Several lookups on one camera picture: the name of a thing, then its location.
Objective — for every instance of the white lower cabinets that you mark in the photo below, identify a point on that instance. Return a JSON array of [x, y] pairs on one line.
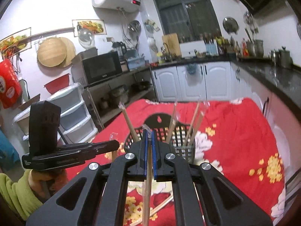
[[225, 81]]

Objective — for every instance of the plastic drawer tower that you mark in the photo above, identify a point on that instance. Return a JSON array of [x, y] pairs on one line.
[[76, 123]]

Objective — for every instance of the red floral tablecloth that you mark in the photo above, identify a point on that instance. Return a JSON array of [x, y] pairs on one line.
[[234, 137]]

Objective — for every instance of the steel bowl on wall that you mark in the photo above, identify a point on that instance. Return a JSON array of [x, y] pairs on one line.
[[134, 27]]

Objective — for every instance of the blue knife block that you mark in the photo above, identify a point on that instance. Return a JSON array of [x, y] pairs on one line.
[[211, 49]]

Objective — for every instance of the metal storage shelf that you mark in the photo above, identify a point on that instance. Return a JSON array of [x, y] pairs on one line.
[[102, 98]]

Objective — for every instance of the person left hand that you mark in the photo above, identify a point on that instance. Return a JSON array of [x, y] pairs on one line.
[[46, 183]]

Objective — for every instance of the steel kettle pot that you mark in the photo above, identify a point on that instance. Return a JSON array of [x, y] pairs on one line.
[[285, 59]]

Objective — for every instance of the black countertop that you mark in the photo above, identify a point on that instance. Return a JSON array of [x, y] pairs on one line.
[[285, 83]]

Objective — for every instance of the red plastic basin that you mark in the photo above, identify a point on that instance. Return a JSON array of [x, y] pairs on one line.
[[57, 84]]

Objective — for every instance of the large steel stockpot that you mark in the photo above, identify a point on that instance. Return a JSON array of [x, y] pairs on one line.
[[255, 48]]

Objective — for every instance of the black electric kettle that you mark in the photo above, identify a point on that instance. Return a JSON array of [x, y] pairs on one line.
[[120, 48]]

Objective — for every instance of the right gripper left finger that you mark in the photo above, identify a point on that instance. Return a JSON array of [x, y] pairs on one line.
[[97, 195]]

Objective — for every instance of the fruit picture on wall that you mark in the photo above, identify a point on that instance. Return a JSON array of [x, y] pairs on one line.
[[96, 26]]

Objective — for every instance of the glass pot lid on wall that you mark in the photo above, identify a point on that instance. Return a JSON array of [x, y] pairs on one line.
[[86, 38]]

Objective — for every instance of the black plastic utensil basket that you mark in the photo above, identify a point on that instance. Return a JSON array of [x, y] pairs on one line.
[[159, 122]]

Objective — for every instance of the round bamboo tray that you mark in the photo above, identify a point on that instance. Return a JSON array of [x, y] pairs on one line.
[[56, 52]]

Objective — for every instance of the black microwave oven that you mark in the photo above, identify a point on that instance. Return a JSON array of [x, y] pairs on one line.
[[88, 68]]

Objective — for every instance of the red snack bag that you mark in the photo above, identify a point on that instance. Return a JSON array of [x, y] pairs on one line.
[[10, 86]]

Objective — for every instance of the dark pot lid on wall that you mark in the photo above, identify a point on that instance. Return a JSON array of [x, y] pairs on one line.
[[230, 25]]

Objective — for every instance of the dark kitchen window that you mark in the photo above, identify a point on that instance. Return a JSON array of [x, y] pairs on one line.
[[189, 19]]

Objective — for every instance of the white box on counter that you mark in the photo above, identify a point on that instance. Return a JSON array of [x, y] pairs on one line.
[[189, 49]]

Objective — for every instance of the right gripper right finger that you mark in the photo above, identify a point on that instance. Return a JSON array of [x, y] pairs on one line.
[[201, 194]]

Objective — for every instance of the wooden cutting board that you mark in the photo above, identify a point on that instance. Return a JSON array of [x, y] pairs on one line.
[[172, 42]]

